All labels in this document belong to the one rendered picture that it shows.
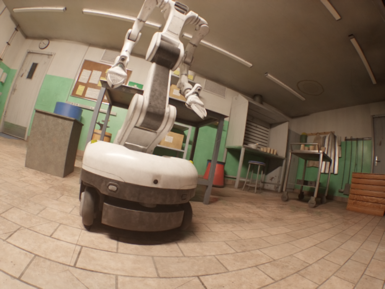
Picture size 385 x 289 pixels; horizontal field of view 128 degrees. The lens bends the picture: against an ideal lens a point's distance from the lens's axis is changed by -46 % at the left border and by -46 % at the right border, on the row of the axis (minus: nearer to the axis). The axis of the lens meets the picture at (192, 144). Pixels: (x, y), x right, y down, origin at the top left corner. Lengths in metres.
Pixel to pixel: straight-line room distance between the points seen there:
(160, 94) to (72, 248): 0.77
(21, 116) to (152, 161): 4.17
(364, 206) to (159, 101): 3.08
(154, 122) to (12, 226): 0.76
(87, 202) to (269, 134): 4.98
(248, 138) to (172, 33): 3.86
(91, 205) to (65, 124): 0.97
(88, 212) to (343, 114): 5.40
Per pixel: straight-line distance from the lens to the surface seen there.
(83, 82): 4.02
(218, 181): 3.16
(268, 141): 5.19
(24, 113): 4.54
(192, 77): 3.77
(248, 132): 4.68
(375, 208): 3.13
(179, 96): 3.49
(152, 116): 0.81
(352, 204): 3.21
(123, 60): 0.91
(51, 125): 1.59
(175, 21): 1.29
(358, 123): 5.12
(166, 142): 3.26
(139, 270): 0.58
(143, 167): 0.61
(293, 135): 5.43
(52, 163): 1.58
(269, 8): 2.64
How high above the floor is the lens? 0.36
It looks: 6 degrees up
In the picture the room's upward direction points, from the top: 11 degrees clockwise
